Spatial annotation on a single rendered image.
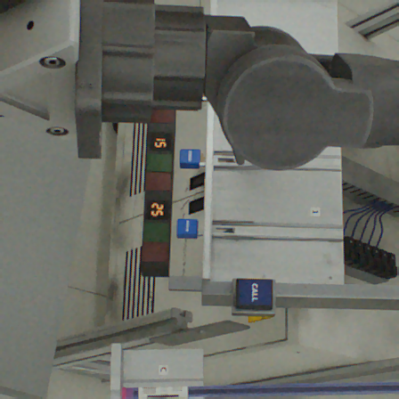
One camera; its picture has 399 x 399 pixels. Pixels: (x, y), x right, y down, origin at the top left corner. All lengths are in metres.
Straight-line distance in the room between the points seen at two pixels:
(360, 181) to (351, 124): 1.13
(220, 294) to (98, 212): 0.89
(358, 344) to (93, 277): 0.68
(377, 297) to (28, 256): 0.48
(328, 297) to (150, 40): 0.76
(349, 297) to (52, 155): 0.46
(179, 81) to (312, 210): 0.76
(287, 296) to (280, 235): 0.09
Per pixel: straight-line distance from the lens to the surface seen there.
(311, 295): 1.28
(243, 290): 1.24
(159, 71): 0.59
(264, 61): 0.58
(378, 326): 1.75
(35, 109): 0.65
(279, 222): 1.33
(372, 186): 1.76
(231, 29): 0.61
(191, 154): 1.35
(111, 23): 0.59
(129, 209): 2.02
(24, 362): 1.23
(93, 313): 2.06
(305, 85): 0.59
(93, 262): 2.09
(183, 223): 1.31
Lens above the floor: 1.63
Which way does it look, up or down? 41 degrees down
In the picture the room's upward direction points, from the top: 71 degrees clockwise
